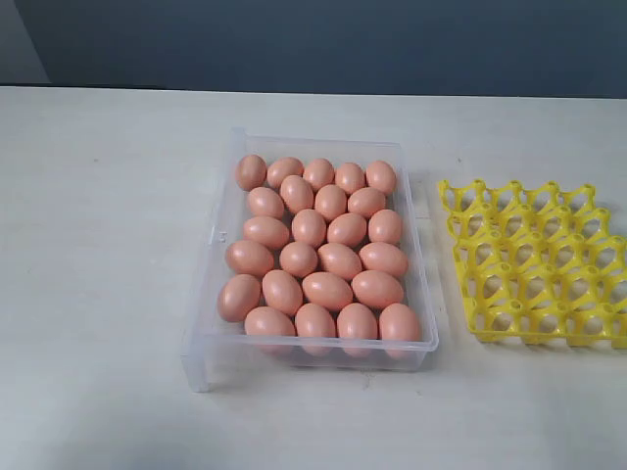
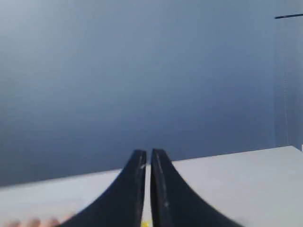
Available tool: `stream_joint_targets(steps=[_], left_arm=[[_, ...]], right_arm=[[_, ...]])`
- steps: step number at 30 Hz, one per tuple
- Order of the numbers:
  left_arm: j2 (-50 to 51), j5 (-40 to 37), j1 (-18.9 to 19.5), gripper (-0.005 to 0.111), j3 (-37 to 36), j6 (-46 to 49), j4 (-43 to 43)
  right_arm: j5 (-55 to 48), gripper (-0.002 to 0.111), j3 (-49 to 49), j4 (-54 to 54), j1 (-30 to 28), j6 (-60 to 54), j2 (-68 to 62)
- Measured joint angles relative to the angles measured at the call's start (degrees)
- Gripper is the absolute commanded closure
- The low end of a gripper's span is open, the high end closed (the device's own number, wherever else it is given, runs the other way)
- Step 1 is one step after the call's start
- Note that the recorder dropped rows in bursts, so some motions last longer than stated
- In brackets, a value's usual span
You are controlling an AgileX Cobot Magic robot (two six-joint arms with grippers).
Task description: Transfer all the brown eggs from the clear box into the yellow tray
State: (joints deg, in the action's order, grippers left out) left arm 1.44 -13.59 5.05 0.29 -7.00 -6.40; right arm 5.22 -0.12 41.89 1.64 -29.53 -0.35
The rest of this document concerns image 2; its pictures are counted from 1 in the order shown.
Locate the yellow plastic egg tray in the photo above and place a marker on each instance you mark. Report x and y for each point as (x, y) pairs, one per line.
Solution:
(146, 223)

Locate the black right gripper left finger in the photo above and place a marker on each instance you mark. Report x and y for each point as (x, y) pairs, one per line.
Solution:
(121, 204)

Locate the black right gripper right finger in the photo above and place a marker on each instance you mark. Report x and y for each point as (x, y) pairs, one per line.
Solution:
(174, 203)

